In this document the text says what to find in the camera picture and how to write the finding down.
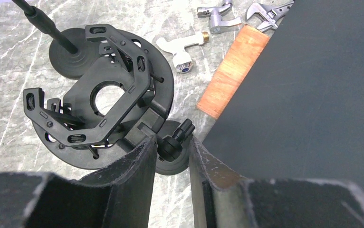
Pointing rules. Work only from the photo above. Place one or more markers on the silver metal faucet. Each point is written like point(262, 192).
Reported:
point(216, 13)

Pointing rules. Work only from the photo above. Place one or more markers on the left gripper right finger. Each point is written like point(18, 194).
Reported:
point(222, 198)

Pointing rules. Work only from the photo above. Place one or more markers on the tall black round-base stand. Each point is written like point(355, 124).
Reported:
point(70, 54)

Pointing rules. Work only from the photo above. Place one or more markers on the wooden board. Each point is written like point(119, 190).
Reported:
point(237, 62)

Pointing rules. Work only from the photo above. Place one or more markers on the white plastic faucet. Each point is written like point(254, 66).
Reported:
point(181, 59)

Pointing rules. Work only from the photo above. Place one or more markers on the blue network switch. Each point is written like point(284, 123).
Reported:
point(299, 112)

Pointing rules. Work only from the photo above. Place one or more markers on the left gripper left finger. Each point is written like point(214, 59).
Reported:
point(116, 196)

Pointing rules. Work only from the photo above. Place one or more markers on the black round-base shock-mount stand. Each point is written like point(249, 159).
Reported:
point(123, 98)

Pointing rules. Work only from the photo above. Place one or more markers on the adjustable wrench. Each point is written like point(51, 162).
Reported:
point(269, 14)

